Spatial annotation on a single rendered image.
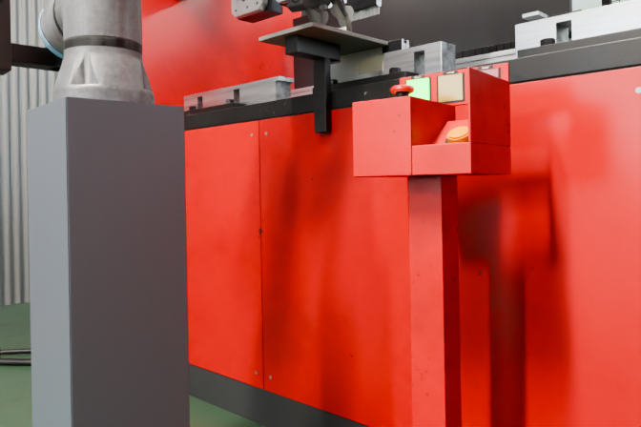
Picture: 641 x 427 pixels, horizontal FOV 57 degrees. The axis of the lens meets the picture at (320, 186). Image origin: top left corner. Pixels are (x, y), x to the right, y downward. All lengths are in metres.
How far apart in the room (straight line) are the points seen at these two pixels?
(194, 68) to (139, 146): 1.35
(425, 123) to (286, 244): 0.70
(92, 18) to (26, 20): 3.04
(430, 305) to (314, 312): 0.58
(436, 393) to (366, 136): 0.41
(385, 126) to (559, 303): 0.45
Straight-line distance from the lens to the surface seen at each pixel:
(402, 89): 0.98
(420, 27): 2.11
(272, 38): 1.42
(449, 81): 1.05
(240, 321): 1.72
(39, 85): 3.94
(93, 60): 0.95
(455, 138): 0.93
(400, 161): 0.91
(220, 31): 2.35
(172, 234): 0.94
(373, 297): 1.36
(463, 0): 2.04
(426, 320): 0.97
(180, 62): 2.22
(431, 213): 0.94
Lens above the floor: 0.65
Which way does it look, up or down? level
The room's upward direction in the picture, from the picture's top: 1 degrees counter-clockwise
